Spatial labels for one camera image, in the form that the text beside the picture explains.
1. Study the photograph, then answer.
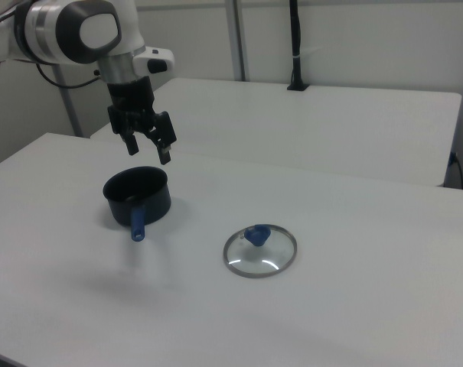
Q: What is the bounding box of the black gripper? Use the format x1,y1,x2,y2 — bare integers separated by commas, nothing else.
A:
106,75,178,166

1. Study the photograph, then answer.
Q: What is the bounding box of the glass lid with blue knob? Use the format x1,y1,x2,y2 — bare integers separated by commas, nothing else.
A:
223,223,298,279

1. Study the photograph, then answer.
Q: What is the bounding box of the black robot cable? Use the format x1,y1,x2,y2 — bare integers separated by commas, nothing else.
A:
34,63,104,89

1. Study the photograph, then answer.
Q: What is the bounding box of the black cable with blue plug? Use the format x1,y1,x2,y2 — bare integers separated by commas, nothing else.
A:
448,151,463,190

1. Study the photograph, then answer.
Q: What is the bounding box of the dark saucepan with blue handle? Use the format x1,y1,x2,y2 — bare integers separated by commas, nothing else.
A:
103,165,173,243

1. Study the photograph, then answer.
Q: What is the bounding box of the grey wide partition post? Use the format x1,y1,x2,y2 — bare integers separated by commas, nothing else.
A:
225,0,252,82

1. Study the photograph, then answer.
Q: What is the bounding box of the black clamped pole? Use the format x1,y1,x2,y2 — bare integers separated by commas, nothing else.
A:
286,0,311,92

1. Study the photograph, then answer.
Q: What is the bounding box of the white background table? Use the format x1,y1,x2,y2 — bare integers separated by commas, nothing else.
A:
90,78,463,188

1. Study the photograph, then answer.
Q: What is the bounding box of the grey slim partition post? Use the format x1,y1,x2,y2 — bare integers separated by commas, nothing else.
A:
54,63,84,138

